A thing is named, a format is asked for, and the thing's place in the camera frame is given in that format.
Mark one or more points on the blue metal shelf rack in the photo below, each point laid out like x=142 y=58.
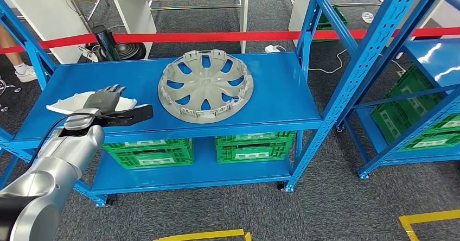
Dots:
x=280 y=95
x=435 y=56

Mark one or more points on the person's shoe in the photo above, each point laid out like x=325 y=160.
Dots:
x=27 y=74

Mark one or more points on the chrome metal frame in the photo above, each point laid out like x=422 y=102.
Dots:
x=94 y=5

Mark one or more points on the red barrier tape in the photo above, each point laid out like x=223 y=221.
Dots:
x=197 y=37

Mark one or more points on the white cabinet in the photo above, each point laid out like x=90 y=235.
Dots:
x=46 y=20

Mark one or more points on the grey plastic hubcap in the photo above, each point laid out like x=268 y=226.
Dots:
x=205 y=84

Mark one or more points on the black stanchion base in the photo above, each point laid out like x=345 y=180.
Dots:
x=133 y=51

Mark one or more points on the black stanchion post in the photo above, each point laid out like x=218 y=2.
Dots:
x=105 y=41

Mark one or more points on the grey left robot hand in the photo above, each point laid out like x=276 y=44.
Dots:
x=104 y=99

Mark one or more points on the chrome chair base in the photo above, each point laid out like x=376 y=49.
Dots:
x=5 y=86

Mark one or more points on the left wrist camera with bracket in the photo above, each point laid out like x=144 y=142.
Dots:
x=140 y=114

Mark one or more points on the person's leg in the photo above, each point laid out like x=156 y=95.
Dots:
x=8 y=48

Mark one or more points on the white plastic shell part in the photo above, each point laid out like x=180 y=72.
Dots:
x=66 y=104

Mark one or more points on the white power strip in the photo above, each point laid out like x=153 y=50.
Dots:
x=271 y=48

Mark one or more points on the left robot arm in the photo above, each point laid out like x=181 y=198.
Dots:
x=54 y=174

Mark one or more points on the white power adapter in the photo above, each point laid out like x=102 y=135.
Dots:
x=89 y=55

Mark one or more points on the green plastic crate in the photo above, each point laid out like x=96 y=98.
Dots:
x=172 y=145
x=324 y=21
x=129 y=160
x=226 y=154
x=388 y=126
x=409 y=93
x=284 y=138

